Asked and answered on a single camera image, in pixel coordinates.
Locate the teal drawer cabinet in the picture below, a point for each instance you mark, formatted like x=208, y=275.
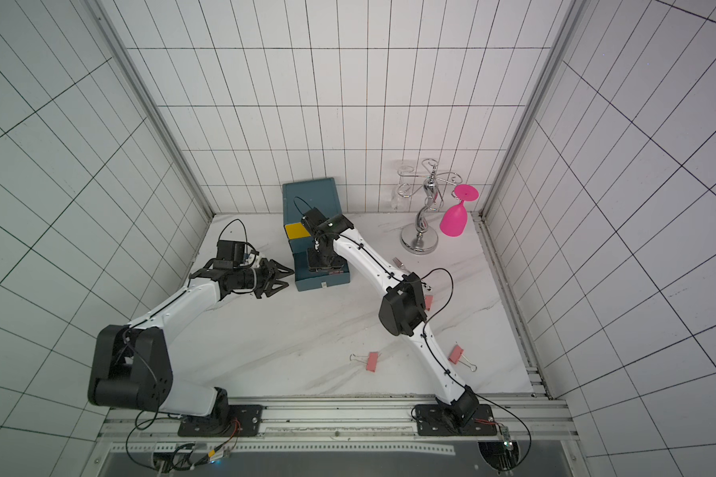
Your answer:
x=300, y=197

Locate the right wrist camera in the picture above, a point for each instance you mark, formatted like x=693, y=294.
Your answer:
x=311, y=220

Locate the chrome glass rack stand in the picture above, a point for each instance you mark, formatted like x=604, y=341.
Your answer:
x=420, y=238

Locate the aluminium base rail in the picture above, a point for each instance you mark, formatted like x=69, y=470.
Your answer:
x=366, y=424

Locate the yellow top drawer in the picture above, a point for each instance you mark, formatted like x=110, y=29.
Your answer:
x=296, y=231

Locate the pink plastic wine glass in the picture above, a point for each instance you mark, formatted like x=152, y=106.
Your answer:
x=455, y=219

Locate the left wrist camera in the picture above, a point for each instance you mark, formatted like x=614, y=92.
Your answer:
x=235, y=253

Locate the clear wine glass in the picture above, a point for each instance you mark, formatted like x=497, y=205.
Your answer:
x=405, y=188

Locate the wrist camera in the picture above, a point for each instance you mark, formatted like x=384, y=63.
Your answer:
x=235, y=253
x=311, y=220

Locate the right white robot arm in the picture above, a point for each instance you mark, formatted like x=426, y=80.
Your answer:
x=402, y=310

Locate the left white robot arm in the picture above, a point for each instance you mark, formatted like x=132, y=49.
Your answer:
x=132, y=368

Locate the teal bottom drawer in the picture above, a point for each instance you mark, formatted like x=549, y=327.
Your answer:
x=305, y=280

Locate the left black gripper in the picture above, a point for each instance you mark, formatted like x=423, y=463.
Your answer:
x=269, y=271

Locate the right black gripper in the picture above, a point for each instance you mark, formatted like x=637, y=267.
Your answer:
x=321, y=257

